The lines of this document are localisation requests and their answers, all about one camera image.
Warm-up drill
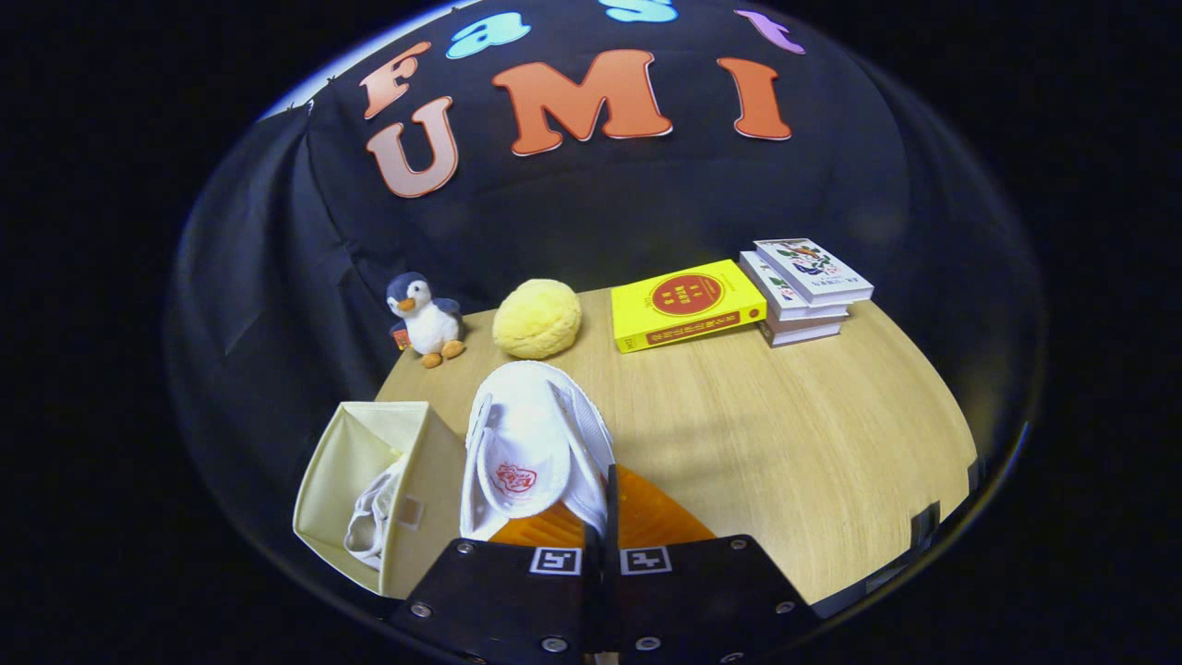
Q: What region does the penguin plush toy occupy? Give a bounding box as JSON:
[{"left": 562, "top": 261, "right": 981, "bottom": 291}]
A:
[{"left": 385, "top": 271, "right": 466, "bottom": 370}]

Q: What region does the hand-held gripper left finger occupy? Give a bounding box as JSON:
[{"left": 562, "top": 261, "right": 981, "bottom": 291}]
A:
[{"left": 388, "top": 503, "right": 602, "bottom": 665}]

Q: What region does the white book with floral cover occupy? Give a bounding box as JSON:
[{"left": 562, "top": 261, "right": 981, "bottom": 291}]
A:
[{"left": 754, "top": 238, "right": 874, "bottom": 308}]

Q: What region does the white canvas shoe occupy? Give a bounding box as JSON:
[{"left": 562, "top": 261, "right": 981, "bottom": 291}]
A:
[
  {"left": 458, "top": 360, "right": 618, "bottom": 545},
  {"left": 343, "top": 460, "right": 408, "bottom": 571}
]

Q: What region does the yellow round plush cushion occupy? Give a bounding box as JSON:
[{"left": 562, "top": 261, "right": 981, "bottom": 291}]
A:
[{"left": 491, "top": 279, "right": 584, "bottom": 361}]

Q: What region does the yellow book with red circle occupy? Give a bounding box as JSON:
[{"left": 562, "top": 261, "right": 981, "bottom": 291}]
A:
[{"left": 609, "top": 260, "right": 768, "bottom": 355}]

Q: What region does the cream fabric storage box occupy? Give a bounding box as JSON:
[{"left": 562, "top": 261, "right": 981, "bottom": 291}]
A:
[{"left": 293, "top": 400, "right": 468, "bottom": 599}]

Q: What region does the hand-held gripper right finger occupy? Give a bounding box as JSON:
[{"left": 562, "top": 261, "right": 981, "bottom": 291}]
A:
[{"left": 605, "top": 465, "right": 819, "bottom": 665}]

